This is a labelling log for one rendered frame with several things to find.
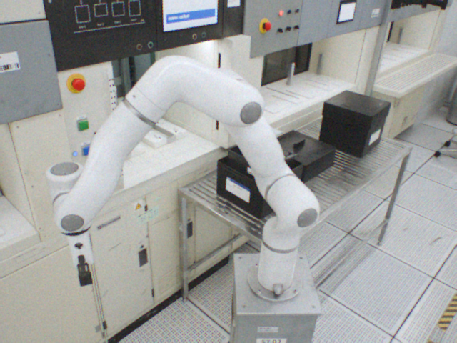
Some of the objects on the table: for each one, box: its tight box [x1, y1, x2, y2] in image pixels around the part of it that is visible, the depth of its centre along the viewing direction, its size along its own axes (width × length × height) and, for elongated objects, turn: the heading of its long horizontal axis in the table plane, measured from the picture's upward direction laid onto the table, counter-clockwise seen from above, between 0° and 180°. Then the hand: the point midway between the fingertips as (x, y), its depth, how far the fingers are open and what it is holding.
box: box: [318, 90, 391, 158], centre depth 230 cm, size 29×29×25 cm
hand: (84, 269), depth 107 cm, fingers open, 8 cm apart
